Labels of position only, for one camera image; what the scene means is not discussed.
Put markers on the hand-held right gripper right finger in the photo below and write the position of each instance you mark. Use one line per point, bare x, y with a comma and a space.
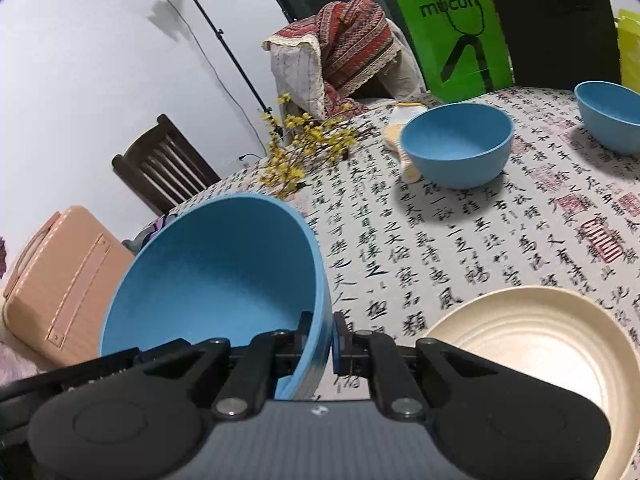
338, 347

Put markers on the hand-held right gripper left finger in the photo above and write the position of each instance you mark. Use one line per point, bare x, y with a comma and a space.
305, 335

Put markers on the blue bowl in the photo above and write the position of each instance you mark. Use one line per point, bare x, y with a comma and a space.
450, 160
610, 120
210, 270

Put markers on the cream plate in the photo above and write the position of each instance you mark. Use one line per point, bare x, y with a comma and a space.
525, 335

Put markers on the pink small suitcase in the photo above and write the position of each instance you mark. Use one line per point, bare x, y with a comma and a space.
65, 280

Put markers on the calligraphy printed tablecloth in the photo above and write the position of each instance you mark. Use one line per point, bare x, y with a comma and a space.
450, 240

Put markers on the grey purple cloth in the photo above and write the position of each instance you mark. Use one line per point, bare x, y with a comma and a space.
147, 235

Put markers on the yellow flower branch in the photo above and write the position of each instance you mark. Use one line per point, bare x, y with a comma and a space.
310, 145

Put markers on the dark wooden chair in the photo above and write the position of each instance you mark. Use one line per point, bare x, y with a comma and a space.
160, 165

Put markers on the white yellow knit glove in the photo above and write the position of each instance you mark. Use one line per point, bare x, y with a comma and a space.
400, 132

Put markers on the white quilted cushion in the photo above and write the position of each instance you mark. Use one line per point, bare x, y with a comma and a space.
297, 75

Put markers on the red patterned blanket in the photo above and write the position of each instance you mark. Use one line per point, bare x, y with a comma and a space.
355, 45

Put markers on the green paper bag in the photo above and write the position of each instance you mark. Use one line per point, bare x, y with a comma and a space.
450, 35

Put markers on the black paper bag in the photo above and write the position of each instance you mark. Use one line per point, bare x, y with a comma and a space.
560, 25

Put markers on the lime green snack box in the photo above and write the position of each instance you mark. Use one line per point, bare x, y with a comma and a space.
630, 50

